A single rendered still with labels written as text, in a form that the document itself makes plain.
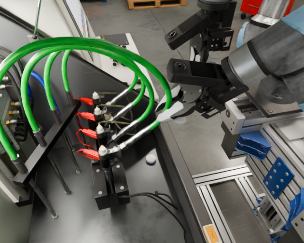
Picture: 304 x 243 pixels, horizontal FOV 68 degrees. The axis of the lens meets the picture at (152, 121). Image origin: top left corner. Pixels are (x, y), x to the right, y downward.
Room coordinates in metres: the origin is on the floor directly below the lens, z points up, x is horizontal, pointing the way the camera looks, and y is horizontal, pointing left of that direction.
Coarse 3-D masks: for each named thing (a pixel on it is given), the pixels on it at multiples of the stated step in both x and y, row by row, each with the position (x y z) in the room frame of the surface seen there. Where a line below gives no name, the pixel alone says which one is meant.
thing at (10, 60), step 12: (24, 48) 0.35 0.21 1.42; (36, 48) 0.35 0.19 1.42; (108, 48) 0.38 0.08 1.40; (120, 48) 0.39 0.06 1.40; (12, 60) 0.34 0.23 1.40; (144, 60) 0.40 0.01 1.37; (0, 72) 0.33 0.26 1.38; (156, 72) 0.40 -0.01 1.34; (168, 84) 0.41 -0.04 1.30; (168, 96) 0.41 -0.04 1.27; (168, 108) 0.41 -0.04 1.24; (0, 120) 0.33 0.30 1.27; (0, 132) 0.32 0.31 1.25; (12, 156) 0.32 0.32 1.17
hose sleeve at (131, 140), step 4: (144, 128) 0.40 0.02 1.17; (148, 128) 0.40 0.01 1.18; (140, 132) 0.40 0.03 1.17; (144, 132) 0.39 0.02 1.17; (148, 132) 0.39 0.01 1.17; (132, 136) 0.39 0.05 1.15; (136, 136) 0.39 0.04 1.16; (140, 136) 0.39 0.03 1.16; (128, 140) 0.39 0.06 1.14; (132, 140) 0.39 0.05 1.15; (136, 140) 0.39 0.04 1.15; (128, 144) 0.38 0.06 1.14
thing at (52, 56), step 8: (48, 64) 0.50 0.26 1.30; (136, 64) 0.56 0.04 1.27; (48, 72) 0.50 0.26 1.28; (48, 80) 0.50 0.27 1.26; (48, 88) 0.49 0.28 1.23; (144, 88) 0.56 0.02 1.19; (48, 96) 0.49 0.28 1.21; (128, 104) 0.55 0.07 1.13; (56, 112) 0.49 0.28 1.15; (120, 112) 0.54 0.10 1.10; (56, 120) 0.49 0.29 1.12; (112, 120) 0.53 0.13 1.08
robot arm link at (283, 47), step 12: (300, 12) 0.38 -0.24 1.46; (276, 24) 0.39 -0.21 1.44; (288, 24) 0.37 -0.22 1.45; (300, 24) 0.36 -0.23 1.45; (264, 36) 0.38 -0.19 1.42; (276, 36) 0.37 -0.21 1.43; (288, 36) 0.36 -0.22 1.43; (300, 36) 0.35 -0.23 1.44; (252, 48) 0.38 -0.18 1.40; (264, 48) 0.37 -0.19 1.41; (276, 48) 0.36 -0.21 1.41; (288, 48) 0.35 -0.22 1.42; (300, 48) 0.34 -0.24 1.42; (264, 60) 0.36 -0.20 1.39; (276, 60) 0.35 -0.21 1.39; (288, 60) 0.34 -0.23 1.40; (300, 60) 0.34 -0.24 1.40; (264, 72) 0.35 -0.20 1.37; (288, 72) 0.34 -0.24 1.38
